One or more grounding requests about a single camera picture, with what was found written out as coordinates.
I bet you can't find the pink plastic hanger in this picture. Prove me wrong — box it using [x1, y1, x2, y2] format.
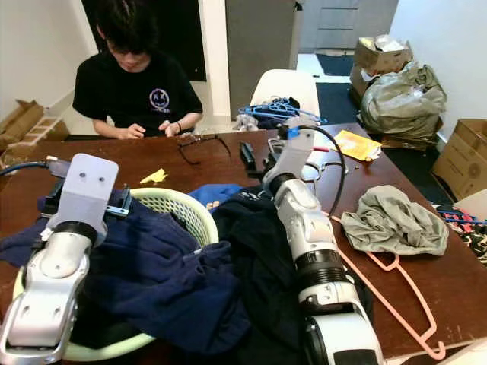
[331, 215, 447, 362]

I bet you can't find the blue plastic hanger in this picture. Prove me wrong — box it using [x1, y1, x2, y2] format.
[236, 97, 309, 126]

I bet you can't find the grey cloth bundle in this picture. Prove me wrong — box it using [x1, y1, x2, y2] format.
[232, 113, 261, 132]

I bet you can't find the bright blue cloth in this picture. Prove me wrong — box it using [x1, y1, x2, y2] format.
[186, 182, 246, 208]

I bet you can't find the pale green laundry basket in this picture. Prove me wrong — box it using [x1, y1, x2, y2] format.
[11, 186, 220, 362]

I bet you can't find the white chair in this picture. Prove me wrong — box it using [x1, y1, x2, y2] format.
[250, 68, 320, 115]

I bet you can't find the flattened cardboard box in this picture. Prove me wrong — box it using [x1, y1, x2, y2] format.
[0, 99, 73, 164]

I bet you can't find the yellow packet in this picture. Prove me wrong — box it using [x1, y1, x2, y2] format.
[333, 129, 383, 162]

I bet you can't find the yellow paper scrap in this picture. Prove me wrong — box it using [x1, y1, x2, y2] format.
[140, 168, 168, 186]

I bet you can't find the dark doormat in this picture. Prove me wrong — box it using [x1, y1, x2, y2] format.
[314, 52, 357, 77]

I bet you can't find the navy blue cloth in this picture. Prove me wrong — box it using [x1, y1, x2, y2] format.
[2, 189, 252, 357]

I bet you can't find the person in black T-shirt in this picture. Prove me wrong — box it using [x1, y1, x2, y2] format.
[72, 0, 204, 140]

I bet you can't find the grey-green cloth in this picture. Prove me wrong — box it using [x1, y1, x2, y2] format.
[340, 185, 450, 257]

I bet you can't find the grey-green garbage bag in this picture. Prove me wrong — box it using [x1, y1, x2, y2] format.
[360, 61, 448, 141]

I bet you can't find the filled open cardboard box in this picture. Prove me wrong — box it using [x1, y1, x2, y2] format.
[350, 34, 414, 84]

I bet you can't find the large cardboard box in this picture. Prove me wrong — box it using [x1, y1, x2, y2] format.
[431, 118, 487, 200]

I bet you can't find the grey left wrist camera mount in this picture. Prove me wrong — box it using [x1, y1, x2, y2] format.
[51, 152, 120, 240]

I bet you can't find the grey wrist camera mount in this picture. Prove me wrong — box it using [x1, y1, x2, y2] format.
[266, 118, 319, 183]
[51, 152, 120, 240]

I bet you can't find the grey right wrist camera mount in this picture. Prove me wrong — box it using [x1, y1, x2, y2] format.
[266, 118, 319, 183]

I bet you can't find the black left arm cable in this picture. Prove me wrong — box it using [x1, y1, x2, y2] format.
[0, 160, 58, 176]

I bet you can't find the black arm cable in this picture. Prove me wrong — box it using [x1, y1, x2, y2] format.
[312, 124, 349, 217]
[0, 160, 58, 176]

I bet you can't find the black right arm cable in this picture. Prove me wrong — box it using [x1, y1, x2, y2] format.
[312, 124, 349, 217]

